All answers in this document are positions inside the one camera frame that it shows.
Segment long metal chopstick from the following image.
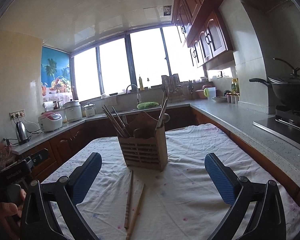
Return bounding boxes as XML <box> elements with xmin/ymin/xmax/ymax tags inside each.
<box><xmin>156</xmin><ymin>93</ymin><xmax>168</xmax><ymax>129</ymax></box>

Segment person's left hand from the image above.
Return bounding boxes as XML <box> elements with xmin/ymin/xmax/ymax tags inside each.
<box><xmin>0</xmin><ymin>189</ymin><xmax>26</xmax><ymax>239</ymax></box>

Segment lower wooden counter cabinets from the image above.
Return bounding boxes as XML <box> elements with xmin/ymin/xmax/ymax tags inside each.
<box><xmin>17</xmin><ymin>106</ymin><xmax>300</xmax><ymax>206</ymax></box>

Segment steel electric kettle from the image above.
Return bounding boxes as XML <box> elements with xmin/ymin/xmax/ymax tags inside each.
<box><xmin>15</xmin><ymin>121</ymin><xmax>31</xmax><ymax>145</ymax></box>

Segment floral white tablecloth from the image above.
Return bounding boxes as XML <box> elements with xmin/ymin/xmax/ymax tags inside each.
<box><xmin>41</xmin><ymin>122</ymin><xmax>300</xmax><ymax>240</ymax></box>

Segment white red rice cooker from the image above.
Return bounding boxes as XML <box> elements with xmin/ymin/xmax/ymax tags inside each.
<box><xmin>38</xmin><ymin>112</ymin><xmax>63</xmax><ymax>133</ymax></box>

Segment gas stove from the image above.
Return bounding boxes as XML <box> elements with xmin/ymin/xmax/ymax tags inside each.
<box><xmin>253</xmin><ymin>106</ymin><xmax>300</xmax><ymax>150</ymax></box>

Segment large white cooker pot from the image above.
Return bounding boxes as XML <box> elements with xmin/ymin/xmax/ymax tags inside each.
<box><xmin>63</xmin><ymin>100</ymin><xmax>82</xmax><ymax>122</ymax></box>

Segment small white electric pot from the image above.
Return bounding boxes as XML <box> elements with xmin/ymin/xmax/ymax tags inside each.
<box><xmin>83</xmin><ymin>103</ymin><xmax>95</xmax><ymax>118</ymax></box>

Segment bamboo chopsticks in holder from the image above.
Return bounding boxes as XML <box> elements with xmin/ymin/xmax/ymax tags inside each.
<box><xmin>102</xmin><ymin>105</ymin><xmax>130</xmax><ymax>138</ymax></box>

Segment tropical fruit poster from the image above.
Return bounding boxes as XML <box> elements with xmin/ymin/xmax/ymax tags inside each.
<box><xmin>40</xmin><ymin>47</ymin><xmax>73</xmax><ymax>104</ymax></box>

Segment wooden utensil holder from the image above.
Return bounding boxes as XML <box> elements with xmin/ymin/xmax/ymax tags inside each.
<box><xmin>117</xmin><ymin>111</ymin><xmax>168</xmax><ymax>171</ymax></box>

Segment metal fork in holder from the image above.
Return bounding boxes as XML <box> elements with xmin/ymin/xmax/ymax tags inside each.
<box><xmin>122</xmin><ymin>115</ymin><xmax>128</xmax><ymax>127</ymax></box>

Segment yellow oil bottle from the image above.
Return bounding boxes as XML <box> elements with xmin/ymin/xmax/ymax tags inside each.
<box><xmin>231</xmin><ymin>78</ymin><xmax>239</xmax><ymax>94</ymax></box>

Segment black wok with lid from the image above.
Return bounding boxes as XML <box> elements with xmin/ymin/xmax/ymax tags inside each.
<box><xmin>249</xmin><ymin>57</ymin><xmax>300</xmax><ymax>111</ymax></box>

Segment white green-lid container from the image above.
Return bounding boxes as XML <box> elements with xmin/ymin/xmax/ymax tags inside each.
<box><xmin>203</xmin><ymin>87</ymin><xmax>216</xmax><ymax>99</ymax></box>

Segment red plastic basin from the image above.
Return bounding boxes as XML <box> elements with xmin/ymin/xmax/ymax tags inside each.
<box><xmin>196</xmin><ymin>85</ymin><xmax>211</xmax><ymax>99</ymax></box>

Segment green colander basket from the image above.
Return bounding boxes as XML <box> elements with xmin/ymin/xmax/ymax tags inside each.
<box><xmin>137</xmin><ymin>101</ymin><xmax>159</xmax><ymax>110</ymax></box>

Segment chrome sink faucet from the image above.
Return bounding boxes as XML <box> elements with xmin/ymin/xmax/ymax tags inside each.
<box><xmin>126</xmin><ymin>84</ymin><xmax>142</xmax><ymax>103</ymax></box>

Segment dish drying rack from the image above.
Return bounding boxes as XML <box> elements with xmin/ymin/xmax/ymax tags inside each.
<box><xmin>161</xmin><ymin>74</ymin><xmax>185</xmax><ymax>102</ymax></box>

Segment yellow dish soap bottle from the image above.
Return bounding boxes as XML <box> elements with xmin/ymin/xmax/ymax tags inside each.
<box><xmin>139</xmin><ymin>77</ymin><xmax>145</xmax><ymax>90</ymax></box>

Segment wall power socket strip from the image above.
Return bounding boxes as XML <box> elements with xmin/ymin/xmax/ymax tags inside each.
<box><xmin>9</xmin><ymin>109</ymin><xmax>25</xmax><ymax>120</ymax></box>

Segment upper wooden wall cabinets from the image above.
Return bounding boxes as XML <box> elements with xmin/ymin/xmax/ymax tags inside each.
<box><xmin>172</xmin><ymin>0</ymin><xmax>234</xmax><ymax>70</ymax></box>

